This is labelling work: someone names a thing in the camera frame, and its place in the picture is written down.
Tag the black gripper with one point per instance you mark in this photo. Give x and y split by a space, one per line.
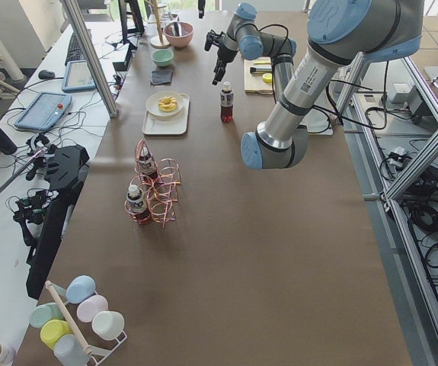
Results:
222 56

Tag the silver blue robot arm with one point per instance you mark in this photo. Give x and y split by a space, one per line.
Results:
337 32

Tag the white serving tray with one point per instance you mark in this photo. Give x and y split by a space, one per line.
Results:
172 123

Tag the tea bottle in rack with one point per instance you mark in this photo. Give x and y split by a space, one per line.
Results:
137 205
146 164

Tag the wooden cutting board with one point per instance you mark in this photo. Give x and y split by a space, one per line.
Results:
253 82

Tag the steel muddler rod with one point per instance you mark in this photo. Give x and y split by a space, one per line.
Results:
260 69

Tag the yellow plastic knife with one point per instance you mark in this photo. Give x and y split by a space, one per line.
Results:
262 61

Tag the half cut lemon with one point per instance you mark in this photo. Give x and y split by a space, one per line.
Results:
267 78

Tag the pink bowl with ice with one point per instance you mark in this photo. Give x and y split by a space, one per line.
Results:
179 42

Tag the mint green bowl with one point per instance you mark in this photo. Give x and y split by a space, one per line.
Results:
163 57

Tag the metal ice scoop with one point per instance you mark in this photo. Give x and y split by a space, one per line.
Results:
177 29

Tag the grey folded cloth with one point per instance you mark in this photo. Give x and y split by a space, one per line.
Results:
161 76

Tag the white round plate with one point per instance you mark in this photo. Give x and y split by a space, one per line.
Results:
152 103

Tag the blue teach pendant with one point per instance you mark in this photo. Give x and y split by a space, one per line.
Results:
77 77
44 111

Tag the black keyboard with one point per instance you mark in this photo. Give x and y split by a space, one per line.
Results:
74 51

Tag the black computer mouse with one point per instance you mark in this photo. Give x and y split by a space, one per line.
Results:
46 74

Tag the long metal rod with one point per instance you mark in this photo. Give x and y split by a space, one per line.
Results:
37 154

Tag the pastel blue cup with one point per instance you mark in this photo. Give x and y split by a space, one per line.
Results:
80 289

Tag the pastel pink cup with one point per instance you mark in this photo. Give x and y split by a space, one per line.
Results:
90 307

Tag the white cup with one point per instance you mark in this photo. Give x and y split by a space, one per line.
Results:
108 325

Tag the pastel green cup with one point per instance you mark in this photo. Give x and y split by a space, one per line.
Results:
43 314

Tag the pastel yellow cup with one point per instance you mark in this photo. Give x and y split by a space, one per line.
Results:
53 330

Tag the grey blue cup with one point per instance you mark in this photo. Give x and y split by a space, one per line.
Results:
69 352

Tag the glazed ring donut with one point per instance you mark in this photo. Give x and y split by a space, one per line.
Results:
167 104

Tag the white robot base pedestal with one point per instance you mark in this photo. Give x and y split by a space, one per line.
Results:
318 123

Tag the copper wire bottle rack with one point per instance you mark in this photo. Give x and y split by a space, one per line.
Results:
161 193

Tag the aluminium frame post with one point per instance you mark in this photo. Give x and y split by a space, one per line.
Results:
74 15

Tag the wooden rack handle dowel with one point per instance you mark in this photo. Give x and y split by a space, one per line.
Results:
68 317

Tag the white wire cup rack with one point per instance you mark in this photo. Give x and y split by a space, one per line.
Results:
101 349

